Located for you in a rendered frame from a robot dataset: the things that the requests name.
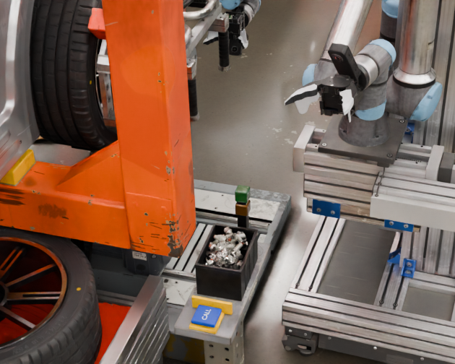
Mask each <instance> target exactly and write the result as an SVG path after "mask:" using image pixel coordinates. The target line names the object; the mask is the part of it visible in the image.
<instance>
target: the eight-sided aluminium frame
mask: <svg viewBox="0 0 455 364"><path fill-rule="evenodd" d="M97 72H98V76H99V82H100V93H101V99H102V105H103V120H104V122H105V126H106V127H107V129H111V130H112V131H114V132H116V133H117V129H116V117H115V111H113V100H112V94H111V82H110V75H109V74H110V67H109V61H108V49H107V43H106V40H102V43H101V47H100V53H99V54H98V55H97Z"/></svg>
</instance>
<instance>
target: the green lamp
mask: <svg viewBox="0 0 455 364"><path fill-rule="evenodd" d="M250 196H251V188H250V186H242V185H238V186H237V188H236V190H235V201H236V202H242V203H247V202H248V200H249V198H250Z"/></svg>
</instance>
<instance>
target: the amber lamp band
mask: <svg viewBox="0 0 455 364"><path fill-rule="evenodd" d="M250 210H251V200H248V203H247V205H241V204H237V202H236V204H235V214H236V215H242V216H248V213H249V212H250Z"/></svg>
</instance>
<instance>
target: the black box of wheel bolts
mask: <svg viewBox="0 0 455 364"><path fill-rule="evenodd" d="M257 233H258V230H256V229H250V228H245V227H236V226H231V225H222V224H217V223H214V224H213V226H212V228H211V230H210V232H209V235H208V236H207V239H206V240H205V243H204V245H203V247H202V249H201V251H200V254H199V256H198V258H197V260H196V263H195V265H194V266H195V268H196V290H197V294H200V295H208V296H212V297H217V298H225V299H230V300H238V301H242V299H243V296H244V294H245V291H246V288H247V286H248V283H249V280H250V278H251V275H252V273H253V270H254V268H255V265H256V262H257V259H258V238H257Z"/></svg>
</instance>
